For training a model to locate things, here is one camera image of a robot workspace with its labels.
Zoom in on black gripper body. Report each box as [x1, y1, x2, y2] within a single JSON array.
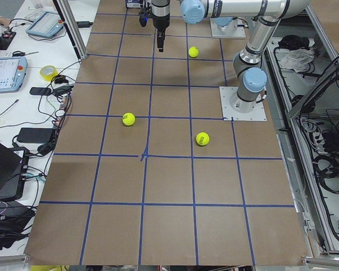
[[151, 0, 170, 29]]

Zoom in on Wilson tennis ball can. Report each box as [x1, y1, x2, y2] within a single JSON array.
[[125, 0, 143, 8]]

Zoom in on tennis ball centre back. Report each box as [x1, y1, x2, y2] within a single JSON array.
[[188, 46, 199, 58]]

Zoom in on tennis ball front left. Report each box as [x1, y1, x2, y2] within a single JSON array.
[[122, 112, 136, 126]]

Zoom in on tennis ball near base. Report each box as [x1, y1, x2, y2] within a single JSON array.
[[195, 132, 210, 146]]

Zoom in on person hand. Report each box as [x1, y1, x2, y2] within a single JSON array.
[[0, 16, 11, 28]]

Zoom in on far teach pendant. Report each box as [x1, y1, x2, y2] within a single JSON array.
[[25, 11, 64, 39]]

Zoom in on teach pendant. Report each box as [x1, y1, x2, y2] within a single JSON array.
[[0, 56, 28, 94], [25, 11, 64, 39]]

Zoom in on yellow tape roll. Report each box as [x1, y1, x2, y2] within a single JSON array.
[[40, 65, 59, 82]]

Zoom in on white cloth rag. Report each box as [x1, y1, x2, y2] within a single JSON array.
[[279, 49, 315, 72]]

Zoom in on black smartphone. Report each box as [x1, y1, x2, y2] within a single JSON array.
[[29, 87, 52, 96]]

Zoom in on scissors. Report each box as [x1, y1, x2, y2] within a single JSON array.
[[12, 51, 38, 57]]

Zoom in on near teach pendant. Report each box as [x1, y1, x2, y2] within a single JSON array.
[[0, 56, 28, 94]]

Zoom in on black power adapter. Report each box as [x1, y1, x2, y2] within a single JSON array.
[[17, 128, 53, 143]]

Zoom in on black laptop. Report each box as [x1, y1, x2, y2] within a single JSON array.
[[0, 143, 29, 202]]

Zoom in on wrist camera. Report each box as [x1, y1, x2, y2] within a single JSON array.
[[138, 1, 152, 27]]

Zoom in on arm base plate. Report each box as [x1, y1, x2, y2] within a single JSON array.
[[210, 17, 247, 39], [219, 86, 267, 121]]

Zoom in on aluminium frame post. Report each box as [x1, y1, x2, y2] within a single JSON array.
[[53, 0, 88, 60]]

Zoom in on coiled black cables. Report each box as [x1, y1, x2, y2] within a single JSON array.
[[312, 154, 339, 195]]

